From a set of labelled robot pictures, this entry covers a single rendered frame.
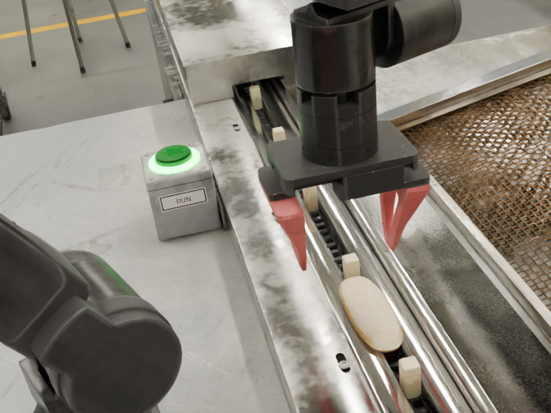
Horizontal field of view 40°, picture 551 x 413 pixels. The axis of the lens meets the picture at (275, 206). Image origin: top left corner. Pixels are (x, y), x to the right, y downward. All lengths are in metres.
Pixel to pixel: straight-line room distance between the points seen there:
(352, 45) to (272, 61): 0.52
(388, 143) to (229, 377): 0.24
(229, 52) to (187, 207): 0.29
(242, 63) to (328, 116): 0.50
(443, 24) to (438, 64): 0.62
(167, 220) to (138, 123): 0.32
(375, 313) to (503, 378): 0.11
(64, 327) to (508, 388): 0.35
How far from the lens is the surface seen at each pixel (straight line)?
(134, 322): 0.47
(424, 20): 0.56
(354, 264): 0.68
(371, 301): 0.64
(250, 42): 1.06
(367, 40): 0.52
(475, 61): 1.20
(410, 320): 0.64
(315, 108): 0.53
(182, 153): 0.81
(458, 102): 0.86
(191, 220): 0.82
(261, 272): 0.69
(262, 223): 0.75
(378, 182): 0.56
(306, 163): 0.56
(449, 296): 0.71
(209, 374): 0.66
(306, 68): 0.52
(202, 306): 0.73
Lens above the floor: 1.27
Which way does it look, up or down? 32 degrees down
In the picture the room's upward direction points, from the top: 8 degrees counter-clockwise
